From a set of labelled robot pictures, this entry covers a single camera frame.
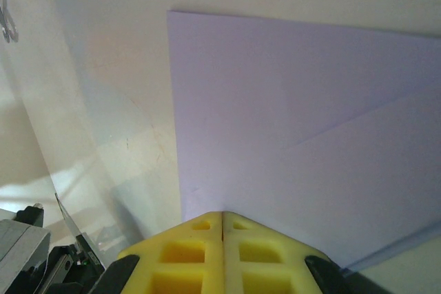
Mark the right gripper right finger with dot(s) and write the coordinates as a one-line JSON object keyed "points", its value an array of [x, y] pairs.
{"points": [[265, 263]]}

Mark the metal tongs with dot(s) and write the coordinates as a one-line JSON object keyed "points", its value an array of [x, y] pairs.
{"points": [[4, 20]]}

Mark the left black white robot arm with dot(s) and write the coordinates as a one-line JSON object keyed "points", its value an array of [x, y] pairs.
{"points": [[20, 242]]}

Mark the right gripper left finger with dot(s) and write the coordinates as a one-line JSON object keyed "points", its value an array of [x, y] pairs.
{"points": [[186, 259]]}

